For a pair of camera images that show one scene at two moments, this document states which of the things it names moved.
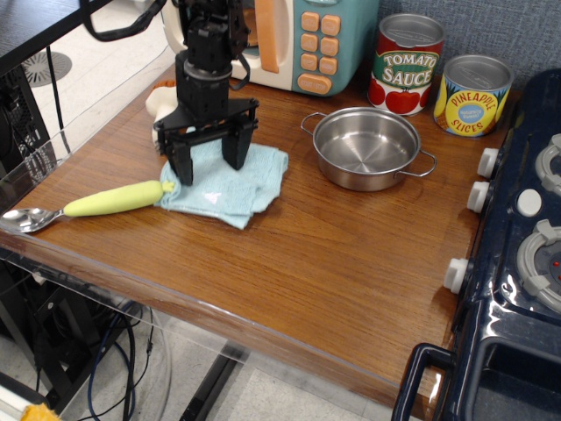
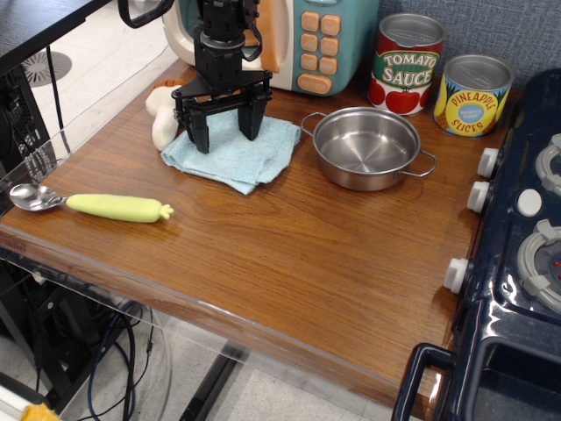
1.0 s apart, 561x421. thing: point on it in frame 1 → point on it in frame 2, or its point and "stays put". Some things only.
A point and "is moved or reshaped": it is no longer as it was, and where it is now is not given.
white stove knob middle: [477, 196] stays put
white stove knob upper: [487, 161] stays put
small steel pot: [366, 148] stays put
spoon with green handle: [122, 198] is moved or reshaped
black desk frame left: [26, 26] stays put
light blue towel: [218, 190] is moved or reshaped
